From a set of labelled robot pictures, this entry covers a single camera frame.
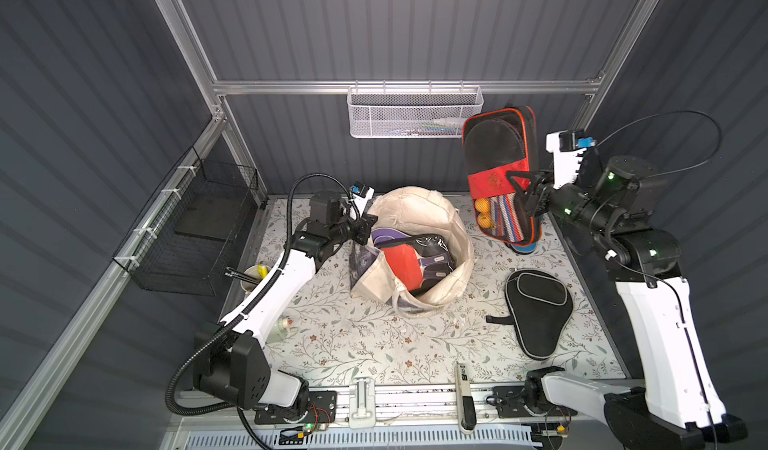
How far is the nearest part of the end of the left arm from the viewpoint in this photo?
0.67 m

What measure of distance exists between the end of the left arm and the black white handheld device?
431 millimetres

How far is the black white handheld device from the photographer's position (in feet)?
2.27
